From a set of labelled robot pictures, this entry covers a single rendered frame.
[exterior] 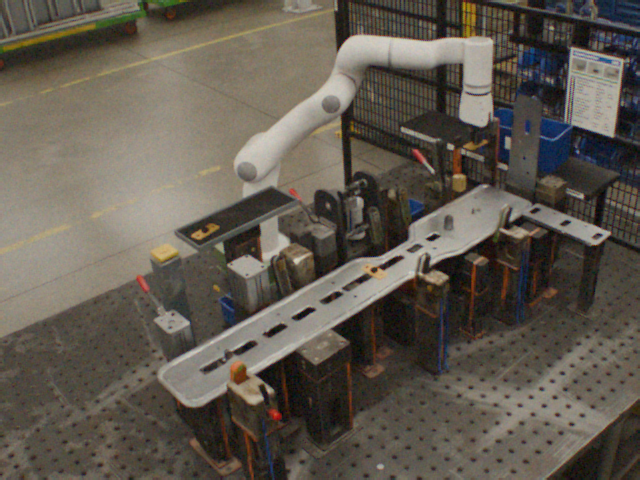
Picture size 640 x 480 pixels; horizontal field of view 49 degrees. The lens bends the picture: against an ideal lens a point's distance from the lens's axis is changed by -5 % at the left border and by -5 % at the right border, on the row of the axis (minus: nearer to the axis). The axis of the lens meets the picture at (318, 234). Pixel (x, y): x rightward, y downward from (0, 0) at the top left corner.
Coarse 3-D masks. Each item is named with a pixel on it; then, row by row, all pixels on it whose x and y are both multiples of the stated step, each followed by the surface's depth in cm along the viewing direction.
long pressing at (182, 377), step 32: (480, 192) 253; (416, 224) 237; (480, 224) 235; (384, 256) 222; (416, 256) 222; (448, 256) 222; (320, 288) 211; (384, 288) 209; (256, 320) 200; (288, 320) 199; (320, 320) 198; (192, 352) 190; (256, 352) 189; (288, 352) 189; (192, 384) 180; (224, 384) 179
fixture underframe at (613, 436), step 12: (624, 420) 222; (612, 432) 213; (636, 432) 252; (600, 444) 217; (612, 444) 218; (624, 444) 247; (636, 444) 247; (588, 456) 224; (600, 456) 219; (612, 456) 223; (624, 456) 243; (636, 456) 245; (576, 468) 240; (588, 468) 226; (600, 468) 222; (612, 468) 239; (624, 468) 240
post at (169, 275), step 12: (156, 264) 203; (168, 264) 202; (180, 264) 205; (156, 276) 207; (168, 276) 204; (180, 276) 207; (156, 288) 210; (168, 288) 205; (180, 288) 208; (168, 300) 209; (180, 300) 211; (180, 312) 212; (192, 324) 217; (204, 372) 227
